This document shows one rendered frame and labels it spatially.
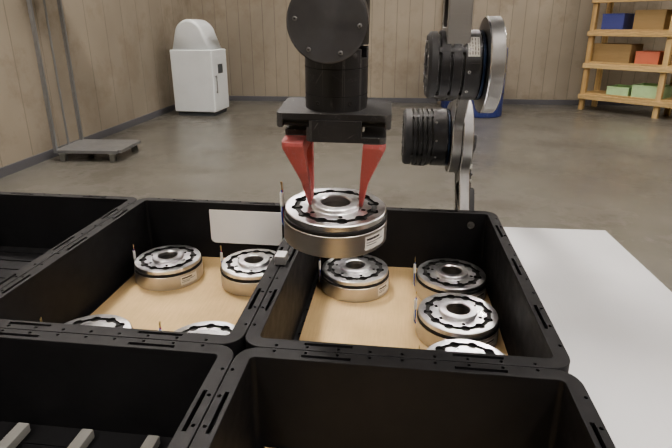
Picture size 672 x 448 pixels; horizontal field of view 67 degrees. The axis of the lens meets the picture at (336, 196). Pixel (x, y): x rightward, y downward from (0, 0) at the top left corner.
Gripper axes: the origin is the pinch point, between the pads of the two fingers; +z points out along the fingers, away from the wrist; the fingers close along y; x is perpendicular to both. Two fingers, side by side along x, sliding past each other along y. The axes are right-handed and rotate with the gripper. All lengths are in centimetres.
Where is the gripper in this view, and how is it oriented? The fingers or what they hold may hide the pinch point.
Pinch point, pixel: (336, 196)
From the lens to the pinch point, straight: 50.6
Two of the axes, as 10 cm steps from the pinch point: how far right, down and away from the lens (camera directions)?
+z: 0.0, 9.2, 3.9
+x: 0.9, -3.9, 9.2
